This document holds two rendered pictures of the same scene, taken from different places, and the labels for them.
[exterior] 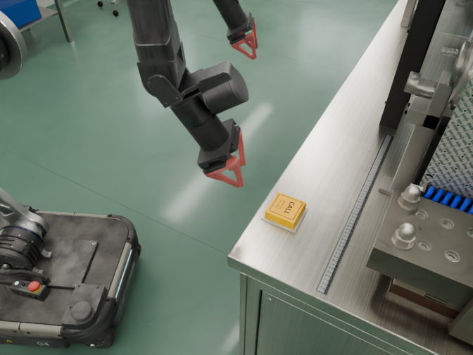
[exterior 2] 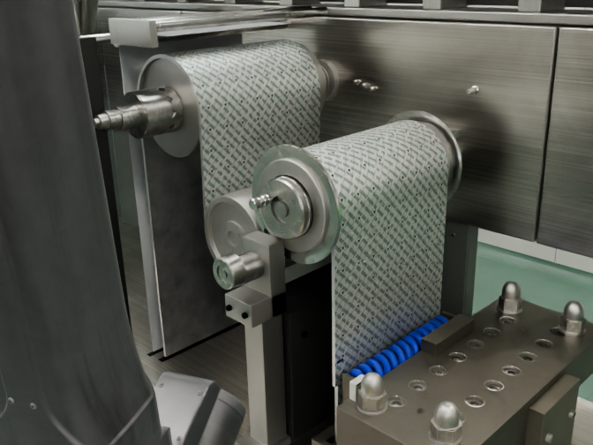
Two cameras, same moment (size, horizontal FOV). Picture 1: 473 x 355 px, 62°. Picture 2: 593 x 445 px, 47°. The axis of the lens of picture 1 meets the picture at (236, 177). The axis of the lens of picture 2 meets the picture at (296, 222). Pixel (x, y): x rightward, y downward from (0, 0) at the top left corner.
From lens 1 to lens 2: 0.52 m
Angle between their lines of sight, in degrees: 64
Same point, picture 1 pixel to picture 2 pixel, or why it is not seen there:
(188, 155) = not seen: outside the picture
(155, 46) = (139, 417)
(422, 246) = not seen: hidden behind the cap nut
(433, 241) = not seen: hidden behind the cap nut
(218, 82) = (206, 417)
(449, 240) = (448, 394)
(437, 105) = (277, 276)
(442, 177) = (350, 350)
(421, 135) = (273, 331)
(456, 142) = (348, 293)
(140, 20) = (93, 375)
